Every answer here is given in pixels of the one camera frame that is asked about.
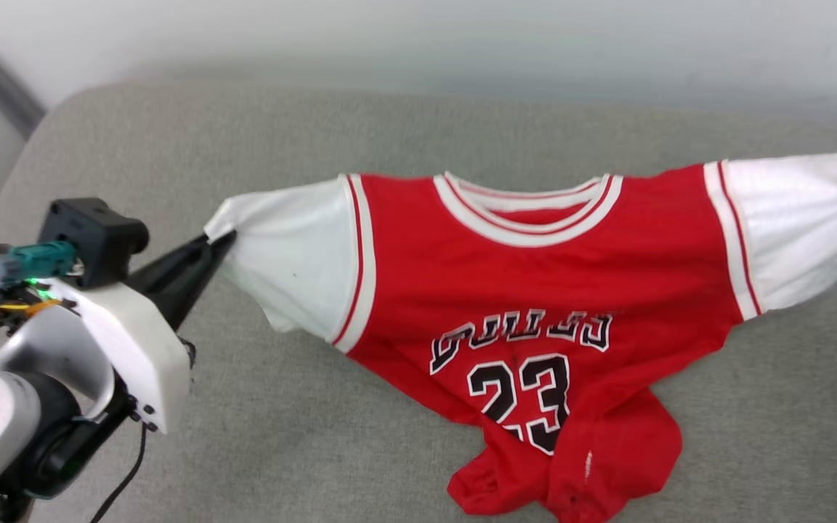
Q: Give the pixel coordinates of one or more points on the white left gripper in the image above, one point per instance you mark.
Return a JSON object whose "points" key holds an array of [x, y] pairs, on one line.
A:
{"points": [[139, 341]]}

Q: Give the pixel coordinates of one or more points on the red white basketball jersey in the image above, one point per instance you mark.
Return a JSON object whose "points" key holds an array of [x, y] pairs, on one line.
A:
{"points": [[535, 290]]}

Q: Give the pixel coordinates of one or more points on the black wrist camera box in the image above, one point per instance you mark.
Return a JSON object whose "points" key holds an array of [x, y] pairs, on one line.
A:
{"points": [[99, 236]]}

